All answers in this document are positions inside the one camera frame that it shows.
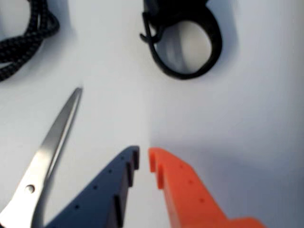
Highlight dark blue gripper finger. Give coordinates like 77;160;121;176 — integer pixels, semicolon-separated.
45;145;141;228

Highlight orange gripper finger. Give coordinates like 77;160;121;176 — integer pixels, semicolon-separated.
148;147;266;228

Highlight black bike light with strap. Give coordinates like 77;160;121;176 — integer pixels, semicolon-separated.
139;0;225;80

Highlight scissors with teal handles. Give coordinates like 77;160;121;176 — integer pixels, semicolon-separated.
0;87;83;228

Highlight black braided coiled cable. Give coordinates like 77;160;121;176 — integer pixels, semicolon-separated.
0;0;60;83

